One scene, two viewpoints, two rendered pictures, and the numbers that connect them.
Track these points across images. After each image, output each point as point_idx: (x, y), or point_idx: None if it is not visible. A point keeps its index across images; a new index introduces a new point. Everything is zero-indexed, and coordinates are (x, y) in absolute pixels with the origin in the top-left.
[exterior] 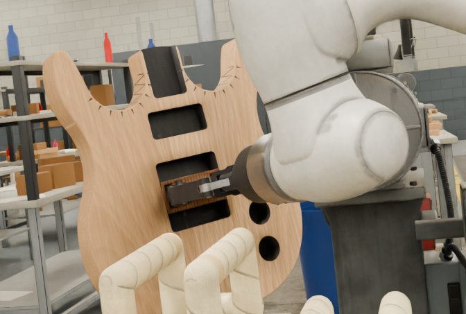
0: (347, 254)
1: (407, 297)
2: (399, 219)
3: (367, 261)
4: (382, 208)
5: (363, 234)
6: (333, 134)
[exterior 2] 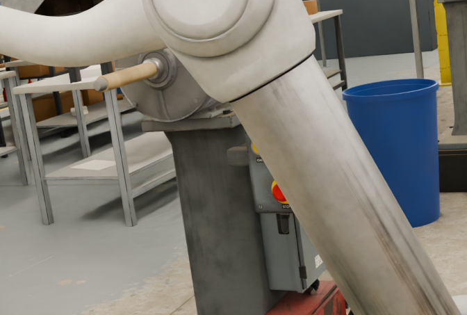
0: (185, 174)
1: (236, 215)
2: (226, 143)
3: (202, 181)
4: (210, 133)
5: (197, 156)
6: None
